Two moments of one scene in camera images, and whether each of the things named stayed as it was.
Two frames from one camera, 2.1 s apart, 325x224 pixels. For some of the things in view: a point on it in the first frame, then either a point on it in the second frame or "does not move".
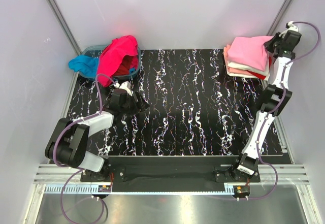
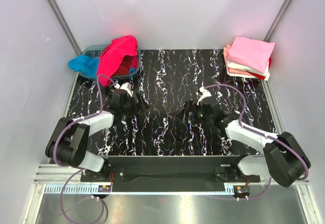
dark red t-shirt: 128,61 does not move
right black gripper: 274,43 to 189,110
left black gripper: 137,99 does not move
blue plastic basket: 95,51 does not move
